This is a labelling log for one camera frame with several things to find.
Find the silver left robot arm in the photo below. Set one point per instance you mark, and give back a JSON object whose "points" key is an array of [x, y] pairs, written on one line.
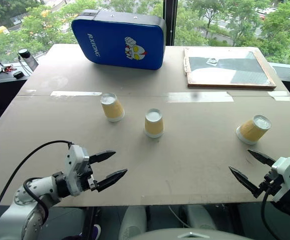
{"points": [[32, 200]]}

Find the black window pillar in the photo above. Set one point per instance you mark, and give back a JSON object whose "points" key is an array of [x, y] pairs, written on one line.
{"points": [[170, 22]]}

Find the red and white keys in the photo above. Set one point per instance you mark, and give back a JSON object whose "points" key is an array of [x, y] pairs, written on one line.
{"points": [[3, 69]]}

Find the black round puck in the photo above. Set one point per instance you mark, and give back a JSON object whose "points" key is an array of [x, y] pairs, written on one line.
{"points": [[17, 74]]}

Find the yellow ribbed paper cup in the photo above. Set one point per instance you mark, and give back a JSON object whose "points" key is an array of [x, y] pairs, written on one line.
{"points": [[253, 130], [154, 125], [112, 108]]}

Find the purple shoe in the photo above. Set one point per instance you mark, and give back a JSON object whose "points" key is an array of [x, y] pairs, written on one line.
{"points": [[94, 231]]}

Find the black round device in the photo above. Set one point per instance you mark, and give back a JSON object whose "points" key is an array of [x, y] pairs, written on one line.
{"points": [[24, 53]]}

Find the blue padded kick shield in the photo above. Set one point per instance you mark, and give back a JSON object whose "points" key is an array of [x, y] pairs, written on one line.
{"points": [[117, 40]]}

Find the small grey round object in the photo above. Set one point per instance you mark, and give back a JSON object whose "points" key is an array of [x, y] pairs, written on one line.
{"points": [[212, 60]]}

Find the grey robot torso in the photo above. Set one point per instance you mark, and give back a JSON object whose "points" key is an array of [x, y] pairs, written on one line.
{"points": [[189, 234]]}

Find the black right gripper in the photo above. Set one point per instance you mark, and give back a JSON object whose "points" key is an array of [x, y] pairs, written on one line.
{"points": [[269, 183]]}

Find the wooden framed board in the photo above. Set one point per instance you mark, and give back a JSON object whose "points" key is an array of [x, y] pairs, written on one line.
{"points": [[229, 71]]}

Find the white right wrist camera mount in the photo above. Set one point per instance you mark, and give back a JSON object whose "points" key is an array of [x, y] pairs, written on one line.
{"points": [[287, 172]]}

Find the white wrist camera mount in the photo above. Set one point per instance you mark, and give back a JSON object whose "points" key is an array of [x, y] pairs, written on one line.
{"points": [[76, 162], [287, 172]]}

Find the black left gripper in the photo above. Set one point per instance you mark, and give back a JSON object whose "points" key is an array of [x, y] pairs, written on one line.
{"points": [[87, 180]]}

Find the pale rounded robot leg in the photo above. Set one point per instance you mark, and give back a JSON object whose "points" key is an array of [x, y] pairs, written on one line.
{"points": [[132, 221], [200, 217]]}

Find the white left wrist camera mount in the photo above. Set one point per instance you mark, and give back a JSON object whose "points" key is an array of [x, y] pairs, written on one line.
{"points": [[76, 162]]}

